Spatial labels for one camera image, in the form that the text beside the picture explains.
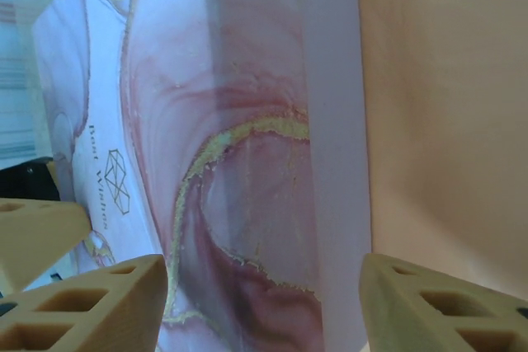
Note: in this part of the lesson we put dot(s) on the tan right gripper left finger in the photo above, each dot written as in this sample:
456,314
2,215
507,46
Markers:
82,311

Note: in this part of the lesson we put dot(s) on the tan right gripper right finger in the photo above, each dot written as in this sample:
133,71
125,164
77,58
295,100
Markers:
412,319

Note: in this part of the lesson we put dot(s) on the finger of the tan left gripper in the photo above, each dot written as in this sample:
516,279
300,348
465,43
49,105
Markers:
37,236

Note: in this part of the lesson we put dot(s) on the orange wrapping paper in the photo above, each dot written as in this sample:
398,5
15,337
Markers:
453,121

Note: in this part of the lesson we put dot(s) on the pink marble gift box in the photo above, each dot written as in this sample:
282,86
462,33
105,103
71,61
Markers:
247,121

